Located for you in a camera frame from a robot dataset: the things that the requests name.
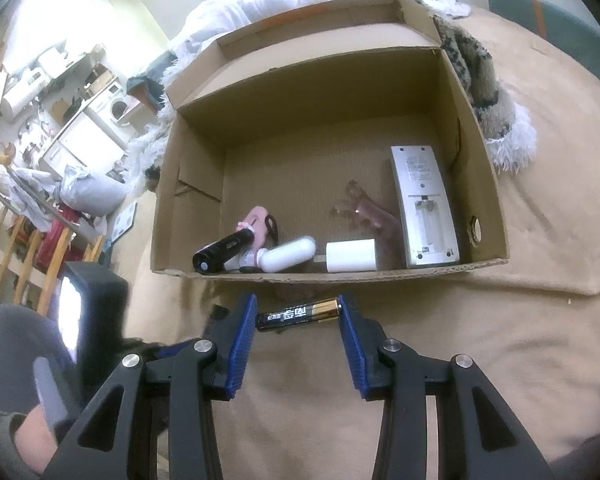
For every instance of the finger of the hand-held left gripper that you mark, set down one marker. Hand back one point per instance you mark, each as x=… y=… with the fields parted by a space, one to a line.
x=216 y=317
x=172 y=349

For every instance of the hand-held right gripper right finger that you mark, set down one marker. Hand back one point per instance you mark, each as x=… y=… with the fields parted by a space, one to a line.
x=354 y=350

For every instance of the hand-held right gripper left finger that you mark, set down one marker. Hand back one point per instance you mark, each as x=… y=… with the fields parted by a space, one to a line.
x=241 y=350

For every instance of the black and gold battery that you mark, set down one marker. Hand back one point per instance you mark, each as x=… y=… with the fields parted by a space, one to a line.
x=300 y=315

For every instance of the black flashlight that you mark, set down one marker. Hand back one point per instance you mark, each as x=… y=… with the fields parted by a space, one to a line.
x=225 y=252

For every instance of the white charger plug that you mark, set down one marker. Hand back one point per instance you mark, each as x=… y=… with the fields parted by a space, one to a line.
x=350 y=255

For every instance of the white rounded capsule case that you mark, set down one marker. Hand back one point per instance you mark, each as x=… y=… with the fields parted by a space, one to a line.
x=290 y=254

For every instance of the pink translucent hair clip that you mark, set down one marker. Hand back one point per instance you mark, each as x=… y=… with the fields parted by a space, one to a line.
x=365 y=210

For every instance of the white remote control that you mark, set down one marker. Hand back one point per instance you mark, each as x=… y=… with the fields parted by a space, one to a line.
x=422 y=210

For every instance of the cardboard box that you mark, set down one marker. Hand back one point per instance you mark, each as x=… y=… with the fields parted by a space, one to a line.
x=305 y=170

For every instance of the person's left hand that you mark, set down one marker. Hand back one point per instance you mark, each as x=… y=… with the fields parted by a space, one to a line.
x=32 y=440

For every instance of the beige blanket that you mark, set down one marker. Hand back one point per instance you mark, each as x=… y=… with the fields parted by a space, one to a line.
x=430 y=340

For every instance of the red bag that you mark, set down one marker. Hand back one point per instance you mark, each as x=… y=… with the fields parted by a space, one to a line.
x=55 y=242

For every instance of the person's grey trouser leg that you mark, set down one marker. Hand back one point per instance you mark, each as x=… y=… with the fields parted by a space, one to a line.
x=10 y=347

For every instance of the wooden railing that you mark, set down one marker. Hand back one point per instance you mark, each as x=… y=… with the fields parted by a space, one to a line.
x=10 y=240

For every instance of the grey stuffed bag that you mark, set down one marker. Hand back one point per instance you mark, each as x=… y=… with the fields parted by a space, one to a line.
x=90 y=192

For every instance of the white cabinet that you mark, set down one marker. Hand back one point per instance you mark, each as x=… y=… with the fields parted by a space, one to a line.
x=75 y=145

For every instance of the white washing machine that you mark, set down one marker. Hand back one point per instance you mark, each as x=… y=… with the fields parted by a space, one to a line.
x=114 y=105

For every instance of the white kitchen appliance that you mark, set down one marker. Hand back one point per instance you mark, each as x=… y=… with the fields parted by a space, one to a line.
x=22 y=92

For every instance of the leopard print fluffy blanket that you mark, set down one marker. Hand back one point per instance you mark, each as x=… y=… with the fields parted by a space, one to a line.
x=472 y=75

